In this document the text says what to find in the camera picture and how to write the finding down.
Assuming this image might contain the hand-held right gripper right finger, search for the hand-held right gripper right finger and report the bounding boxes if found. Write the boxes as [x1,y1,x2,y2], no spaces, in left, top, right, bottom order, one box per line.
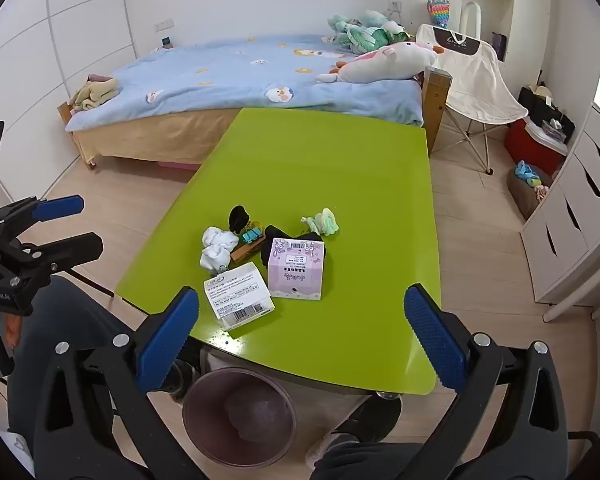
[403,283,572,480]

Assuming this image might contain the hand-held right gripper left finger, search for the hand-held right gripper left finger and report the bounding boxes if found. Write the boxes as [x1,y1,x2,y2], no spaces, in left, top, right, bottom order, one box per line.
[32,286,201,480]

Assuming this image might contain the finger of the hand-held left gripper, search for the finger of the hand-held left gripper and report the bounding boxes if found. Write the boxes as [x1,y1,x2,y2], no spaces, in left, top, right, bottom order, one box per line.
[0,195,86,235]
[0,232,105,287]

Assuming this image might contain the white labelled box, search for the white labelled box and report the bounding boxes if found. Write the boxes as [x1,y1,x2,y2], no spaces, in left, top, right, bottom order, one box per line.
[203,261,275,331]

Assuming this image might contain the white tissue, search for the white tissue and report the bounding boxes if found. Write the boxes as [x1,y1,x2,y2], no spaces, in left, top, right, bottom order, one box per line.
[199,226,239,274]

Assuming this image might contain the pink plastic bin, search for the pink plastic bin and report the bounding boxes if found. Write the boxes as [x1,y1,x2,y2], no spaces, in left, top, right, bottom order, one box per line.
[182,367,297,465]

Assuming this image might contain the black velcro roll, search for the black velcro roll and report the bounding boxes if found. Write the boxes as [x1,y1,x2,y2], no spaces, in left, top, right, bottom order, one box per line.
[228,204,251,234]

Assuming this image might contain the purple printed box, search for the purple printed box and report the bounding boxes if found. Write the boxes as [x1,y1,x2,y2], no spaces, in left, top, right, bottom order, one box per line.
[267,237,326,301]

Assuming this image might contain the black cloth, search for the black cloth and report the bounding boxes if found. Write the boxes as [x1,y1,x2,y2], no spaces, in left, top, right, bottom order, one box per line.
[259,224,329,266]

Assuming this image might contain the person's left hand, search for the person's left hand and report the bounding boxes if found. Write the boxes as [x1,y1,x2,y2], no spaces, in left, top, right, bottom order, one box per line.
[0,306,21,347]

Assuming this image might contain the small wooden block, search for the small wooden block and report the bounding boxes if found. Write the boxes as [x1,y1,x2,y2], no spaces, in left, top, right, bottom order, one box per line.
[229,239,269,264]

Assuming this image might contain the beige folded cloth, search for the beige folded cloth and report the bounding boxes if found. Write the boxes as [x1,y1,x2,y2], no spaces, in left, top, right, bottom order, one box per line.
[69,77,124,114]

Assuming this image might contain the person's right leg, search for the person's right leg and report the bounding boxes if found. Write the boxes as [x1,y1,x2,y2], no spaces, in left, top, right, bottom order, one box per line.
[309,400,483,480]

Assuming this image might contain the white desk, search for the white desk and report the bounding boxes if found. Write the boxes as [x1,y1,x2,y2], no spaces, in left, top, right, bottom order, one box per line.
[542,298,600,324]

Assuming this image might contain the white slipper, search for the white slipper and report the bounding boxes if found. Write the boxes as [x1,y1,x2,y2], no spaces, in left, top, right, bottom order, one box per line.
[304,434,362,469]

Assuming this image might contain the pale green sock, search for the pale green sock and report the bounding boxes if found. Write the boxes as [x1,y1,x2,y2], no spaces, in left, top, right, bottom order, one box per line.
[300,208,340,236]

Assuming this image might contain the brown cushion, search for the brown cushion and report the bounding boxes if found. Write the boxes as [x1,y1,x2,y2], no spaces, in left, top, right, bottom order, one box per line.
[507,167,556,221]

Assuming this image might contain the white drawer chest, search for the white drawer chest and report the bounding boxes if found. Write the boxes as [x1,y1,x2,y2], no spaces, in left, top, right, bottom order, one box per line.
[519,102,600,307]

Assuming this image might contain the blue soft toy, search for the blue soft toy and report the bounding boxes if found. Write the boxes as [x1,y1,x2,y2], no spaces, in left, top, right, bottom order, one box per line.
[513,159,544,189]

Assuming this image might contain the green top table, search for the green top table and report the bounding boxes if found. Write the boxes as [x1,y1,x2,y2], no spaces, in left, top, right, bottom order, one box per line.
[115,107,442,397]

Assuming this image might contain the blue printed blanket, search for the blue printed blanket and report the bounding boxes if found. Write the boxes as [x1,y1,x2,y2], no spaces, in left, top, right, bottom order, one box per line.
[66,34,426,134]

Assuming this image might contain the red storage box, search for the red storage box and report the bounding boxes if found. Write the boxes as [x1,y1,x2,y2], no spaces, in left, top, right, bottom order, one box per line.
[503,117,569,176]

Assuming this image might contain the bed with blue duvet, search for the bed with blue duvet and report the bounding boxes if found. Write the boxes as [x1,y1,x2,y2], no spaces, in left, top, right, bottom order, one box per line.
[57,66,454,171]

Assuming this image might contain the black bag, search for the black bag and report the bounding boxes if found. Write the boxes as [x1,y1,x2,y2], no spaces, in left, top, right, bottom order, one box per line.
[517,84,576,144]

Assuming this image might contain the white folding chair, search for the white folding chair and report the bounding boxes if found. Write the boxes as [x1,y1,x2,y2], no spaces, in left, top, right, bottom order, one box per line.
[414,22,529,176]

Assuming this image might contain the pink white plush toy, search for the pink white plush toy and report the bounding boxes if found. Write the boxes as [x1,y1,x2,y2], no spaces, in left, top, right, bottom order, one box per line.
[314,42,444,85]

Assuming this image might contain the green striped plush toy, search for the green striped plush toy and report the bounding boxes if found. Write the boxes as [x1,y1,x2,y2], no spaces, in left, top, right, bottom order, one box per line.
[347,24,411,54]

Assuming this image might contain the teal plush toy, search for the teal plush toy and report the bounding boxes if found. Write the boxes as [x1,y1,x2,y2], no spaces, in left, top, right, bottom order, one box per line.
[328,14,362,44]

